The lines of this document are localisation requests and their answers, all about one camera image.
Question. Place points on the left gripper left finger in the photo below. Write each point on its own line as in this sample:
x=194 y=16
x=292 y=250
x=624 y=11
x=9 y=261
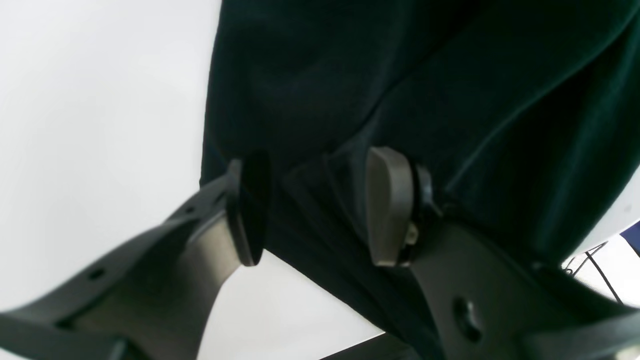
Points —
x=151 y=297

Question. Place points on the black T-shirt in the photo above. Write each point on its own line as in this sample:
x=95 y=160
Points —
x=525 y=112

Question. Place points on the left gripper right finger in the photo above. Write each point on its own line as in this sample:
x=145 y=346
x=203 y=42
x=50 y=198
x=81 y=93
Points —
x=486 y=303

